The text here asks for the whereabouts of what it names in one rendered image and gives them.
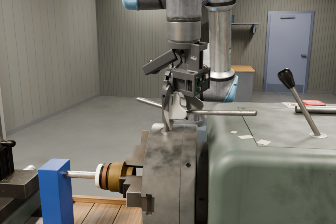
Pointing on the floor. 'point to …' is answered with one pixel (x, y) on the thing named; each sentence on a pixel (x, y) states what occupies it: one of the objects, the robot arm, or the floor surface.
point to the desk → (244, 83)
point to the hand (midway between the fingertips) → (177, 119)
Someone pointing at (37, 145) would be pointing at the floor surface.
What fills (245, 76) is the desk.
